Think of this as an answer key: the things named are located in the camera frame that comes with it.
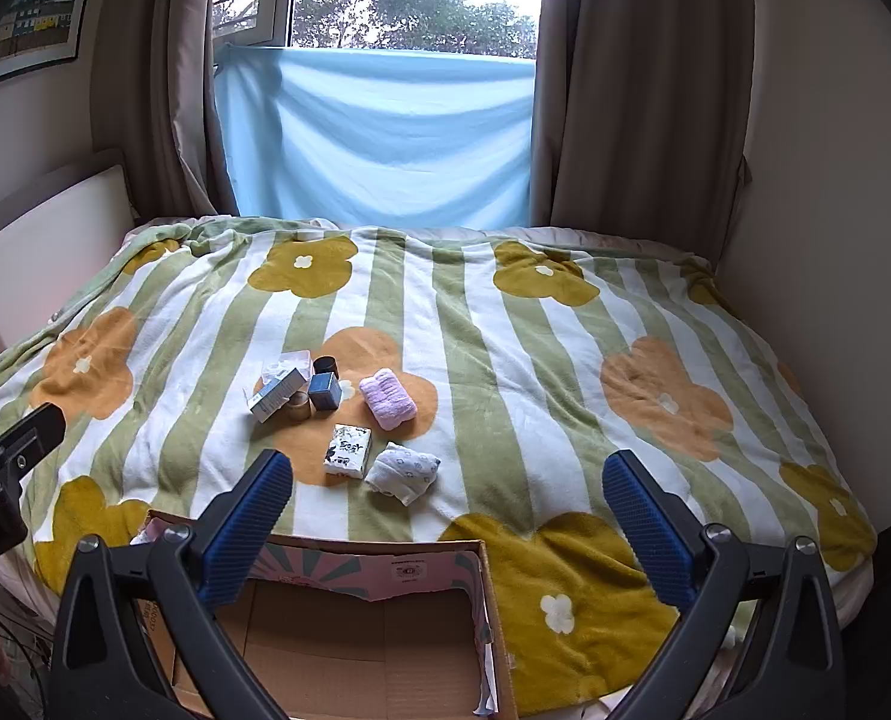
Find striped floral blanket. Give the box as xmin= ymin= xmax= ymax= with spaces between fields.
xmin=0 ymin=216 xmax=879 ymax=707

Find clear plastic box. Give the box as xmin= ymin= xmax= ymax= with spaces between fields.
xmin=260 ymin=349 xmax=314 ymax=384

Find white and blue carton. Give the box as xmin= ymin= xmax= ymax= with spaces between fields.
xmin=248 ymin=371 xmax=308 ymax=424

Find cardboard box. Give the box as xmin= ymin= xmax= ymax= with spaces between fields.
xmin=126 ymin=508 xmax=521 ymax=720

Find black and white tissue packet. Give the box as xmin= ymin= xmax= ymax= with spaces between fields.
xmin=322 ymin=424 xmax=373 ymax=479

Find small blue box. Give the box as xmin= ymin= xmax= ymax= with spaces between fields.
xmin=307 ymin=371 xmax=343 ymax=413

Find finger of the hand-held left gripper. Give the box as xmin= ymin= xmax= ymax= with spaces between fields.
xmin=0 ymin=403 xmax=66 ymax=482

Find light blue sheet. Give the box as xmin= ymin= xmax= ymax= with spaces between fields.
xmin=211 ymin=43 xmax=538 ymax=230

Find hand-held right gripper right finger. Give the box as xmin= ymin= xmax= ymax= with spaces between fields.
xmin=601 ymin=448 xmax=847 ymax=720

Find white floral socks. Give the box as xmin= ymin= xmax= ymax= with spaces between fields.
xmin=363 ymin=442 xmax=442 ymax=508

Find brown curtain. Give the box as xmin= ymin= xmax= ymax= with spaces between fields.
xmin=104 ymin=0 xmax=241 ymax=223
xmin=530 ymin=0 xmax=754 ymax=242

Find pink rolled towel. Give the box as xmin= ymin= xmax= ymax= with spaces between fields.
xmin=358 ymin=368 xmax=419 ymax=431

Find pink bed sheet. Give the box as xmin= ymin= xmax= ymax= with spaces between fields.
xmin=415 ymin=223 xmax=879 ymax=720

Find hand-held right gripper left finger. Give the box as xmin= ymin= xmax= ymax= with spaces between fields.
xmin=47 ymin=448 xmax=296 ymax=720

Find white headboard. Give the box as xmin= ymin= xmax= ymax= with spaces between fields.
xmin=0 ymin=150 xmax=139 ymax=383

